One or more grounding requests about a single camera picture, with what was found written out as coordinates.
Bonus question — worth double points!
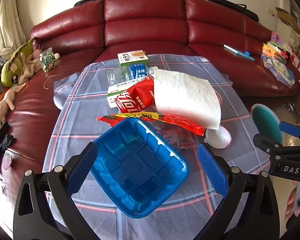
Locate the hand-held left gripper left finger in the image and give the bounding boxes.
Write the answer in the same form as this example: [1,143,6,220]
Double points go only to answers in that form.
[13,142,100,240]

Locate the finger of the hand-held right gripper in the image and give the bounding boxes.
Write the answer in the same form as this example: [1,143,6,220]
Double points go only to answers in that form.
[279,121,300,143]
[252,133,300,157]

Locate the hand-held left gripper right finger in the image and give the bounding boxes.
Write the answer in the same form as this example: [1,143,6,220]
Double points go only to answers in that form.
[192,142,288,240]

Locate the teal plastic bin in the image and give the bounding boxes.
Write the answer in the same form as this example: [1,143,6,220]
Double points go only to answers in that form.
[251,104,285,145]

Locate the pink paper cup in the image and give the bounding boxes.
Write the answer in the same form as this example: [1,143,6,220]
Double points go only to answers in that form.
[205,126,232,148]

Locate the blue plastic tray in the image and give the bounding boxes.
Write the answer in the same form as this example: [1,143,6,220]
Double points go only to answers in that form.
[90,117,190,218]

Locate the red foil snack wrapper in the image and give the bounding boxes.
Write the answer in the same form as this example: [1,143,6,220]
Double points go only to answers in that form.
[97,112,206,153]

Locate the white paper towel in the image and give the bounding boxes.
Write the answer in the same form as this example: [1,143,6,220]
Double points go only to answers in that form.
[152,67,222,130]

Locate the white and green medicine box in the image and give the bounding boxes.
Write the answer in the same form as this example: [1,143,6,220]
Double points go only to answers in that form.
[107,81,140,109]

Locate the person's right hand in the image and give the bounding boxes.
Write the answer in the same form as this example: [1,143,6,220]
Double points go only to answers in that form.
[285,182,300,223]

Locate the grey plaid cloth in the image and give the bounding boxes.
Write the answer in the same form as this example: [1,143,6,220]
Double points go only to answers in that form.
[42,54,273,240]

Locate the pile of folded clothes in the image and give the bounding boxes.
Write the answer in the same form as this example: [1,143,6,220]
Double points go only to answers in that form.
[261,32,297,87]

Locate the small round pink item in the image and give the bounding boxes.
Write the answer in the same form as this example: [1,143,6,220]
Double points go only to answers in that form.
[2,154,13,170]

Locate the black clothing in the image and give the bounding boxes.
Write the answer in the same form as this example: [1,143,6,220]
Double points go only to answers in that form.
[0,121,17,180]

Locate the crushed red soda can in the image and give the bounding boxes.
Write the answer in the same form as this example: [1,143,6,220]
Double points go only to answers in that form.
[115,76,157,114]

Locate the teal book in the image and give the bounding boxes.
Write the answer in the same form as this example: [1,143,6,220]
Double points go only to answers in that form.
[224,44,255,62]

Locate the pink plush toy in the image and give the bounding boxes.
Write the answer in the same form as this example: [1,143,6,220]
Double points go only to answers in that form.
[17,46,60,85]
[0,84,25,130]

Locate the cardboard boxes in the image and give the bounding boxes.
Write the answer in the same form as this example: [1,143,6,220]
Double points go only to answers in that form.
[275,6,300,34]

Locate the clear plastic water bottle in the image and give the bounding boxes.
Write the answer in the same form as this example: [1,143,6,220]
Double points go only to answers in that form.
[107,64,158,85]

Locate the green and white carton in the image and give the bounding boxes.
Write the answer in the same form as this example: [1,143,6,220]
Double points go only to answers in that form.
[117,50,150,67]

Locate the green plush toy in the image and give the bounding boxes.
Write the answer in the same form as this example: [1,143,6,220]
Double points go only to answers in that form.
[0,39,35,88]

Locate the long black bag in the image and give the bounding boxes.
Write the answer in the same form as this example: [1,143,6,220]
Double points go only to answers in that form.
[208,0,259,22]

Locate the red leather sofa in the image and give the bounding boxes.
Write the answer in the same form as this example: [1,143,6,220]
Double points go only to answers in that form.
[0,0,300,230]

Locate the cream curtain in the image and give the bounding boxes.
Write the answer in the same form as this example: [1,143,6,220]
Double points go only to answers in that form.
[0,0,23,55]

